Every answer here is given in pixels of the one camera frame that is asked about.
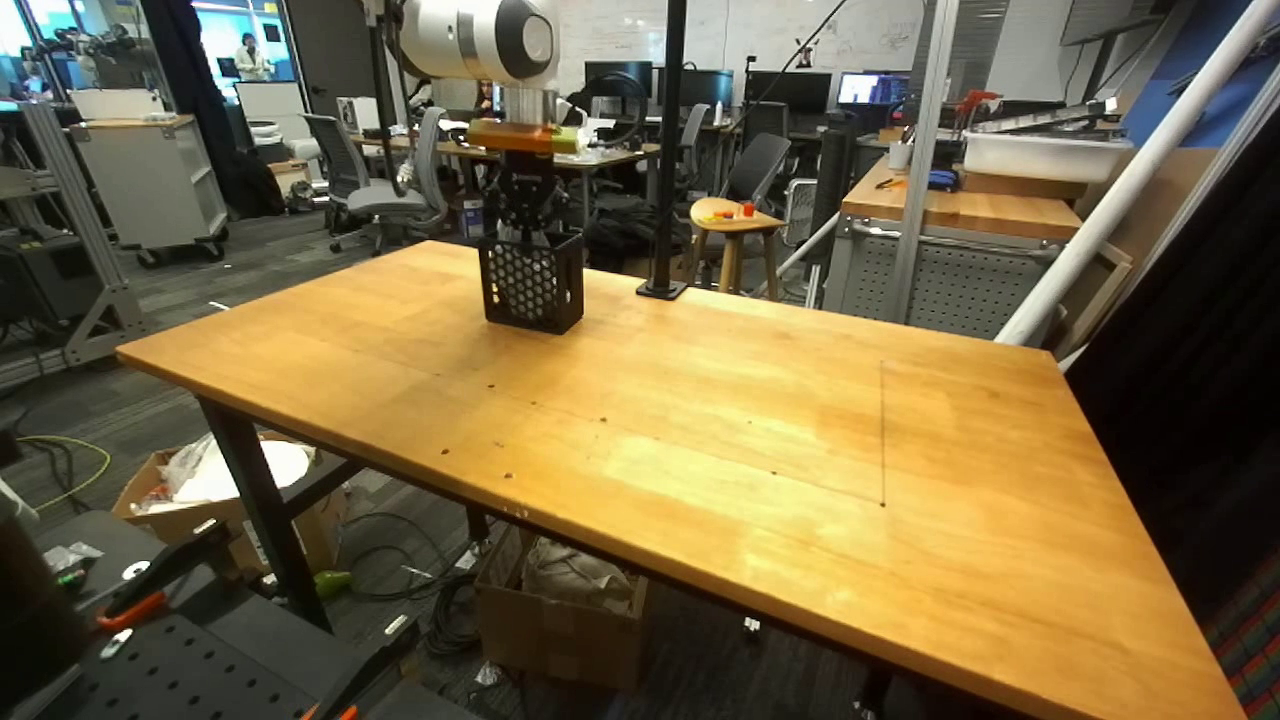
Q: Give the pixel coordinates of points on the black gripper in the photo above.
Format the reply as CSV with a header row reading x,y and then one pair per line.
x,y
532,177

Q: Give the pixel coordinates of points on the black perforated plastic basket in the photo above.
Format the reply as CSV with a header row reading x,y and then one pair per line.
x,y
532,285

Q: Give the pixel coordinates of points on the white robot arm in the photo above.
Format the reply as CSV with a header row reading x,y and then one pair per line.
x,y
466,43

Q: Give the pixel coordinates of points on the grey office chair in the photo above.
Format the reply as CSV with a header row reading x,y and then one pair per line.
x,y
386,197

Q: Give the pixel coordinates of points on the black vertical pole with base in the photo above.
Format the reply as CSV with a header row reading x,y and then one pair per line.
x,y
666,135

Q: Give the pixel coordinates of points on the black computer monitor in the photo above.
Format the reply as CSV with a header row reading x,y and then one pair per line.
x,y
789,93
623,82

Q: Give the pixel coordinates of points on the round wooden stool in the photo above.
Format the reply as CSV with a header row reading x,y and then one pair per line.
x,y
729,218

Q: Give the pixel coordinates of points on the small orange toy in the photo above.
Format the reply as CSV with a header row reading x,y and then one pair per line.
x,y
736,210

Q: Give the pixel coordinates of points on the open laptop with lit screen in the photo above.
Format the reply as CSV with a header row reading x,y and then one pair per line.
x,y
871,89

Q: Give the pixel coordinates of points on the black metal table leg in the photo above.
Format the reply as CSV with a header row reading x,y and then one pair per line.
x,y
264,512

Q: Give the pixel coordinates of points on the brown cardboard box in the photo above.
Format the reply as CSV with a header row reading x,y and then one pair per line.
x,y
560,626

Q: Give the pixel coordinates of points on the cardboard box with white bag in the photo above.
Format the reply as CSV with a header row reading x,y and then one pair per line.
x,y
200,471

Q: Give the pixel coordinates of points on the wooden workbench with perforated panel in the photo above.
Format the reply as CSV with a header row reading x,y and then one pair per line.
x,y
960,205

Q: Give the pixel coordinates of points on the white plastic bin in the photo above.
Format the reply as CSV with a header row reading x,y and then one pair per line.
x,y
1046,158

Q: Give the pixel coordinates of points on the black perforated board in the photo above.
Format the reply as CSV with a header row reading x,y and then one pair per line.
x,y
200,665

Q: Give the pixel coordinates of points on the white diagonal pole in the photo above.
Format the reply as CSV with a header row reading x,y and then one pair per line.
x,y
1133,180

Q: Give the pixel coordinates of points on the blue board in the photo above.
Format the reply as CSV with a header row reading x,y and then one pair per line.
x,y
1172,55

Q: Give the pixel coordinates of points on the black cloth curtain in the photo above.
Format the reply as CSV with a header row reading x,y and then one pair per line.
x,y
1185,403

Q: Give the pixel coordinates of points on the colourful striped panel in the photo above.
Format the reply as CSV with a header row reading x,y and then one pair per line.
x,y
1254,652

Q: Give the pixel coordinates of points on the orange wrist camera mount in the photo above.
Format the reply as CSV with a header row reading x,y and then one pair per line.
x,y
524,136

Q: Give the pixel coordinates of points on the grey vertical metal post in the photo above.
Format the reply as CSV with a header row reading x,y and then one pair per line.
x,y
925,162

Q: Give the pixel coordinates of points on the grey metal shelf frame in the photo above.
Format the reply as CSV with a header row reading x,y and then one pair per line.
x,y
94,229

